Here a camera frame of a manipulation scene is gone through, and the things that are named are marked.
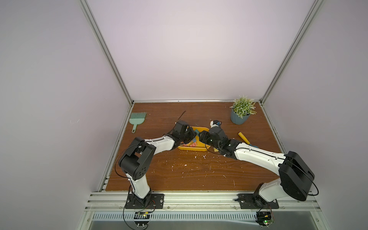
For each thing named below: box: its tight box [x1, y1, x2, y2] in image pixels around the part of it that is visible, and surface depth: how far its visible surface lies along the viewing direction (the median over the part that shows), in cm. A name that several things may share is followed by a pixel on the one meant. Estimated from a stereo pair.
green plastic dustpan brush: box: [128, 112, 147, 134], surface depth 112 cm
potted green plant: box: [229, 95, 257, 126], surface depth 97 cm
